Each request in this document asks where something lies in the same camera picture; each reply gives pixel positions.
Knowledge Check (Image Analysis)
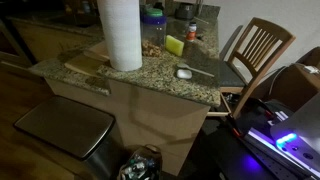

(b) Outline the open wooden drawer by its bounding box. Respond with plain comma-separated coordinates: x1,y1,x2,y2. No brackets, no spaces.
207,92,234,118

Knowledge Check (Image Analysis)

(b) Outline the white charger plug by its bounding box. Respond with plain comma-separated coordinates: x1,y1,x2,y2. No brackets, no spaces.
303,65,320,75

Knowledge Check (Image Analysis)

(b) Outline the yellow sponge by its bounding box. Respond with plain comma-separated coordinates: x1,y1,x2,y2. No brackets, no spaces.
165,34,185,57

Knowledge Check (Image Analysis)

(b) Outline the thin white stick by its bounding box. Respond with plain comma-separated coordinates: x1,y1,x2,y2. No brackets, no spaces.
194,16,210,25

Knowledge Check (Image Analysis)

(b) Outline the steel trash can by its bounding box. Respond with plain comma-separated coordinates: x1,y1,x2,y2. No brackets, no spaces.
13,95,118,180

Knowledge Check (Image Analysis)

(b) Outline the wooden cutting board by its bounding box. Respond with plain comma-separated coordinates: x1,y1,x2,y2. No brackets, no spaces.
64,40,111,78

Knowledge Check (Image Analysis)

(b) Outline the dark metal pot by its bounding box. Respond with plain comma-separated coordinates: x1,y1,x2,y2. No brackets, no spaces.
174,2,198,20

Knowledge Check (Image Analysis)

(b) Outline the small bottle orange label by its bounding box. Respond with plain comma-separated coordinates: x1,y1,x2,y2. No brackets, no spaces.
185,21,198,42

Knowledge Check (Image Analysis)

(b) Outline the black bag red strap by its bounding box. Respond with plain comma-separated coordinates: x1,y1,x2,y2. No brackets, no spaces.
229,98,289,138

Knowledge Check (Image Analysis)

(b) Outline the brown cardboard box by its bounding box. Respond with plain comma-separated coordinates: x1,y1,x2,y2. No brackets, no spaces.
269,46,320,113

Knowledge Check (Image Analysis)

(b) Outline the white plastic spoon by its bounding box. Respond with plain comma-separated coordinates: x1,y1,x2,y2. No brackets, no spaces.
176,62,215,78

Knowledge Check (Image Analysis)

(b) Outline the clear jar blue lid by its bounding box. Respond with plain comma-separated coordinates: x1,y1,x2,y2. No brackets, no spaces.
140,14,168,58

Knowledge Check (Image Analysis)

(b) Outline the wooden counter base cabinet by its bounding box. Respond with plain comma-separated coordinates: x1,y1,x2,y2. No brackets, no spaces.
44,78,211,176

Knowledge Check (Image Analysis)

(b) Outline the wooden chair dark cushion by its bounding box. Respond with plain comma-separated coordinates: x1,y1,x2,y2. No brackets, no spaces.
218,17,297,119

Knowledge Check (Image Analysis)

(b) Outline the white paper towel roll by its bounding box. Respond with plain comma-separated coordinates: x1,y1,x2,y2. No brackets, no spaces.
96,0,144,72

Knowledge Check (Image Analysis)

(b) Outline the aluminium robot mount rail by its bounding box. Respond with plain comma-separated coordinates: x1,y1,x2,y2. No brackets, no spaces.
246,128,320,179

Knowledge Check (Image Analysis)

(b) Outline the grey cable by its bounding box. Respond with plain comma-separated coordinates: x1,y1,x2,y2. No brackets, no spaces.
268,64,288,98

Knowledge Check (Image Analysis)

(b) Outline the white earbuds case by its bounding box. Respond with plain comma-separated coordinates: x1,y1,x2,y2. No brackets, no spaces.
176,68,193,80

